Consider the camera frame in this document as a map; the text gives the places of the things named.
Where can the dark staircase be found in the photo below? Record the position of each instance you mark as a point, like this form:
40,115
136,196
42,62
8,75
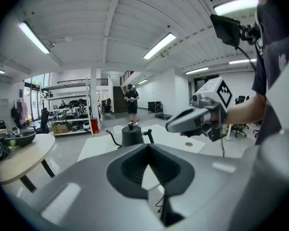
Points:
118,100

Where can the black office chair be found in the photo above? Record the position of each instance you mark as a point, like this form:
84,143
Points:
44,119
240,126

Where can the black bowl-shaped shell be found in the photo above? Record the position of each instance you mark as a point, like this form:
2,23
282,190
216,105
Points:
26,139

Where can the ceiling tube light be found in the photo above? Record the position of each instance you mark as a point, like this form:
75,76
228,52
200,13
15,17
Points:
236,5
33,37
159,45
142,81
196,70
242,61

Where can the person's dark t-shirt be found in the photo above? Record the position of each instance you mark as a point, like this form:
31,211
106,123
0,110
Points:
277,44

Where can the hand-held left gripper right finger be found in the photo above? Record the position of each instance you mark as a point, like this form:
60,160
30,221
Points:
175,174

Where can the cardboard box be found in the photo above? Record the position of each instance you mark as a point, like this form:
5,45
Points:
61,129

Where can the white rectangular table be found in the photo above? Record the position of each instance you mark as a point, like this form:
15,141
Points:
98,145

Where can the black balcony railing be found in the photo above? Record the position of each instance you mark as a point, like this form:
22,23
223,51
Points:
82,81

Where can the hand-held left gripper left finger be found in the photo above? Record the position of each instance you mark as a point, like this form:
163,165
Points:
127,172

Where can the person's right forearm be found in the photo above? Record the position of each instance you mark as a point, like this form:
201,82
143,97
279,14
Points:
245,112

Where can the black platform cart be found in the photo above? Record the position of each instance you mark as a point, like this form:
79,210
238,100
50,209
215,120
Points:
156,106

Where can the clothes rack with garments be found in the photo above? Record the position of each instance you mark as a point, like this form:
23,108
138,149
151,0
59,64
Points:
21,112

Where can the white metal shelf rack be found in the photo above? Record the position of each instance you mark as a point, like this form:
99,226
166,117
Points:
65,96

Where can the person's right hand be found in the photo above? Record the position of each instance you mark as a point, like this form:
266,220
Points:
213,118

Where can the round beige table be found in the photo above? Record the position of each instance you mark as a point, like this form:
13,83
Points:
26,155

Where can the black chest-mounted screen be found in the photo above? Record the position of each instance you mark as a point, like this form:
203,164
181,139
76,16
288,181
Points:
225,30

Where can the red box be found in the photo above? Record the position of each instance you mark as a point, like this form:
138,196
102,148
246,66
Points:
94,125

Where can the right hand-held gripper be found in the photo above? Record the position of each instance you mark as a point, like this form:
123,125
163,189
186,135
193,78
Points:
183,123

